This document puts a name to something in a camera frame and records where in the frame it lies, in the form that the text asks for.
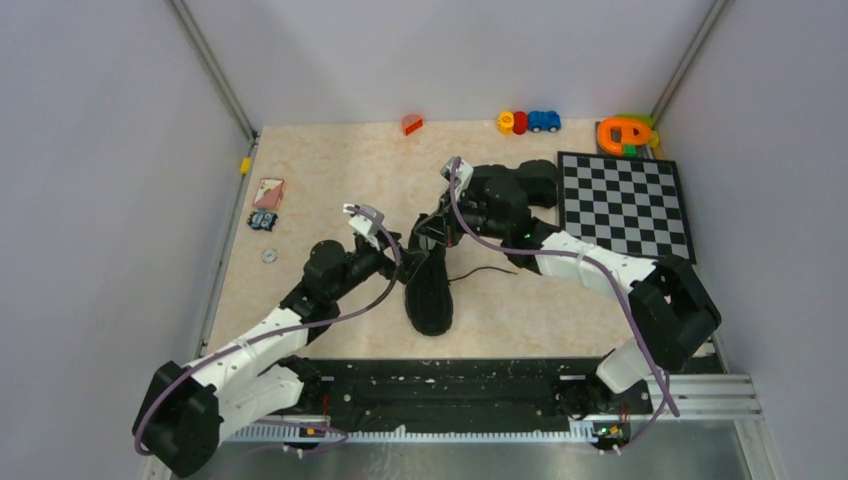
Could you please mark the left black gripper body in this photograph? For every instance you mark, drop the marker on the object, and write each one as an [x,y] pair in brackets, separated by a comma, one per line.
[376,258]

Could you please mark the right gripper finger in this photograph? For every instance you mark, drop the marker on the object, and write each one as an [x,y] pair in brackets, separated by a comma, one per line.
[437,222]
[432,234]

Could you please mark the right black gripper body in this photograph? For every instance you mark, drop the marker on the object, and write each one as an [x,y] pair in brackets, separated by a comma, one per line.
[475,217]

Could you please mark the black shoe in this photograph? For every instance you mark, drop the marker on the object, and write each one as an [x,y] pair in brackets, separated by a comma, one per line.
[538,178]
[427,298]

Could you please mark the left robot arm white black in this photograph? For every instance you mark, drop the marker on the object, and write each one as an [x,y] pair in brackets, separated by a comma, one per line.
[189,409]

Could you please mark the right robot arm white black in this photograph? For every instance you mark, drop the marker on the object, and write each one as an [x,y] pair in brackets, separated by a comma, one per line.
[669,311]

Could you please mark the yellow toy cylinder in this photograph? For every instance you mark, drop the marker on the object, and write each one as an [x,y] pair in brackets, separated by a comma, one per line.
[505,122]

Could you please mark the orange toy brick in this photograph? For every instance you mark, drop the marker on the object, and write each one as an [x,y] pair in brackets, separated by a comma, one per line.
[411,123]

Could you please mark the red toy cylinder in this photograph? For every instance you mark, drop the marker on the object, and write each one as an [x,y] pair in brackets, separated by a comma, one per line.
[520,122]

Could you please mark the blue toy car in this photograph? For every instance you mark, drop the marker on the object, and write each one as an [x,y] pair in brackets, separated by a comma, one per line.
[539,121]

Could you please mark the small round metal disc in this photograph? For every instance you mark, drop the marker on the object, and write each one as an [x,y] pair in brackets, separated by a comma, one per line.
[269,256]

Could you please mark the small blue black toy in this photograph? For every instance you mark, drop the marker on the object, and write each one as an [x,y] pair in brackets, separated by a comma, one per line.
[262,220]

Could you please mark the pink triangle card box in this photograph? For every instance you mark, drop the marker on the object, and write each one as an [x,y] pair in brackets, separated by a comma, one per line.
[269,194]

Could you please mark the black white checkerboard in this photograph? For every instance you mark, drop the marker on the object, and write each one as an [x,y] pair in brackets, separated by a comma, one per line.
[631,206]

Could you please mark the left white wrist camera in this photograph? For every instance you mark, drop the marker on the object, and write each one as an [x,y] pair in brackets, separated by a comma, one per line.
[364,219]

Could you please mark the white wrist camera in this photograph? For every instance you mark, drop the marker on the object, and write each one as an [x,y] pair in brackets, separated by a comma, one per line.
[364,219]
[458,174]

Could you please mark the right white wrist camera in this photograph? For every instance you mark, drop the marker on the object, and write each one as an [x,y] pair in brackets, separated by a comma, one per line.
[458,174]

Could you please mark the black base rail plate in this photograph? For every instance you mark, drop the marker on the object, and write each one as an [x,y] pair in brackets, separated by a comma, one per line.
[457,395]

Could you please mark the yellow clip on rail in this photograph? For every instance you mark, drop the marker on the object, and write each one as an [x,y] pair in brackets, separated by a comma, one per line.
[245,166]

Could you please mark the orange ring toy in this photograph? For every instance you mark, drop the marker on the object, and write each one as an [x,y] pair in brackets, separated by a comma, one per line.
[621,137]

